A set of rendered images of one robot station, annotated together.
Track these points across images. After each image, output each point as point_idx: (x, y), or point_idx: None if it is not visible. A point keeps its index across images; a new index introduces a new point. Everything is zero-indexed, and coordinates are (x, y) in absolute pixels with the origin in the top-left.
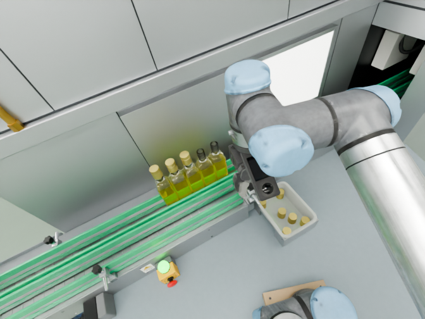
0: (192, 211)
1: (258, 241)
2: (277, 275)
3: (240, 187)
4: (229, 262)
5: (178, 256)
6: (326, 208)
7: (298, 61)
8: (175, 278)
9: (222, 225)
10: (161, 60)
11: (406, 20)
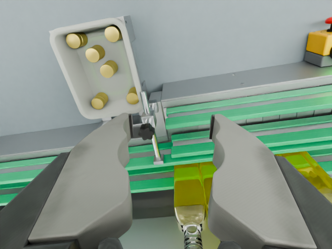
0: (257, 125)
1: (164, 39)
2: None
3: (278, 186)
4: (224, 22)
5: (298, 63)
6: (36, 51)
7: None
8: (317, 30)
9: (214, 83)
10: None
11: None
